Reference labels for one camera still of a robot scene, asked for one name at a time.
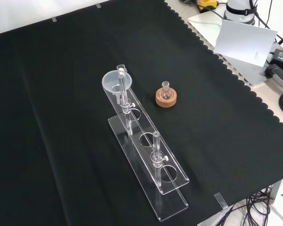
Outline clear plastic funnel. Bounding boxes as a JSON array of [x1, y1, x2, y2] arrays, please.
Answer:
[[101, 70, 133, 104]]

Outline clear acrylic funnel stand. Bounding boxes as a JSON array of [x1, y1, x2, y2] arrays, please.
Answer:
[[103, 73, 190, 222]]

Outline small round-bottom glass flask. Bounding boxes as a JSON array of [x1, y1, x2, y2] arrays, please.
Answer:
[[160, 81, 174, 100]]

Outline black table cloth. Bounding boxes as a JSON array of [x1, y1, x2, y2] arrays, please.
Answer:
[[0, 0, 283, 226]]

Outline pale white board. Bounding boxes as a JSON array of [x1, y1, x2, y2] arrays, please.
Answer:
[[213, 19, 278, 69]]

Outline yellow stop button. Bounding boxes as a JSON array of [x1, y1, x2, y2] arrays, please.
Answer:
[[197, 0, 219, 13]]

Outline round cork ring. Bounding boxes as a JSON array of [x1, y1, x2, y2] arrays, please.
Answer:
[[155, 87, 178, 109]]

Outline grey metal base plate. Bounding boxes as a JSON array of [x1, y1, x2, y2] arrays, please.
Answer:
[[187, 9, 272, 87]]

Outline black clamp handle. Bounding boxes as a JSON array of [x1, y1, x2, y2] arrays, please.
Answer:
[[264, 64, 283, 90]]

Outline loose black floor cables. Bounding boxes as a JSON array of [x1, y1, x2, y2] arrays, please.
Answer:
[[220, 175, 283, 226]]

